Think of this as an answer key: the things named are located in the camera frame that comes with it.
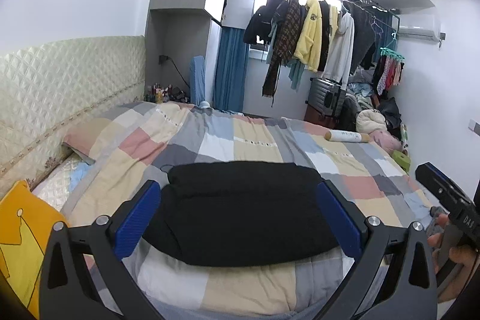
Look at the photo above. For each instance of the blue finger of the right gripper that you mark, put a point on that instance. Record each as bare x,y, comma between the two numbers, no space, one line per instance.
446,181

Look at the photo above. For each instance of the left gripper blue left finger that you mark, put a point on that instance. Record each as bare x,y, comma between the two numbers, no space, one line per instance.
67,290

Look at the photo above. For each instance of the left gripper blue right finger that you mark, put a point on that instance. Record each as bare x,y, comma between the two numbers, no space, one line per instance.
392,276

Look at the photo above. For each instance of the black puffer jacket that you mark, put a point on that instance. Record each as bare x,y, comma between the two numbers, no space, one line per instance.
240,214

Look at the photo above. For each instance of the person's right hand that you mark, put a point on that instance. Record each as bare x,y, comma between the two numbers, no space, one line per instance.
461,255

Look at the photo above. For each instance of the green box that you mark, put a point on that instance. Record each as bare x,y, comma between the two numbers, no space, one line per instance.
402,160

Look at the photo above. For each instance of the yellow crown pillow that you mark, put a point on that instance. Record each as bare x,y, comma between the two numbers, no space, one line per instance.
26,223

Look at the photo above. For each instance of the cream cylindrical bolster pillow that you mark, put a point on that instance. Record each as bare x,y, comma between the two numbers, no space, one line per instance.
346,136

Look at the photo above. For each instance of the grey hard suitcase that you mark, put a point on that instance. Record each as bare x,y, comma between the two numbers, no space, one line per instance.
326,96

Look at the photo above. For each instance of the patchwork checkered quilt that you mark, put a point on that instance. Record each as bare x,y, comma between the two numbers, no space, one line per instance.
131,144

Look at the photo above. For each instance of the green sock drying hanger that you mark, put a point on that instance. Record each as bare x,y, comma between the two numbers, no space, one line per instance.
389,49

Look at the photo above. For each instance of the white hanging hoodie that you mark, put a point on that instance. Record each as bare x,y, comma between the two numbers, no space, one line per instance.
339,59

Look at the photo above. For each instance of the white air conditioner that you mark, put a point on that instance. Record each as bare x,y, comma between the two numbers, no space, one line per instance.
421,26

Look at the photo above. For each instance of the dark grey hanging coat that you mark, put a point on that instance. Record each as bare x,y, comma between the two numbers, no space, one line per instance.
364,36

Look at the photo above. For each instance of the teal hanging garment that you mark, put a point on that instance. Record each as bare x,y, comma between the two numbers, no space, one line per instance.
296,70

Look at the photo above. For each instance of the yellow fleece jacket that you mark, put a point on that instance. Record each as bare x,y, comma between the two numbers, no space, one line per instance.
309,42

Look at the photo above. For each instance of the cream quilted headboard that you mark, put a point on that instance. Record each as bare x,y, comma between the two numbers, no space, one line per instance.
45,90

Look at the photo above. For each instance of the bedside clutter of bottles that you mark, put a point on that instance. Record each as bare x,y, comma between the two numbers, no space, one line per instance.
157,94

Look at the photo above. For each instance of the brown plaid scarf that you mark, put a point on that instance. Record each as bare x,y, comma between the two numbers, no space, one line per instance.
286,21

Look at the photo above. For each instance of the blue curtain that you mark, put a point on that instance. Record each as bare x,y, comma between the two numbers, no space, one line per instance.
231,70

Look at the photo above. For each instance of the black hanging jacket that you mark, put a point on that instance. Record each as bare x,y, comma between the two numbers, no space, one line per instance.
263,21

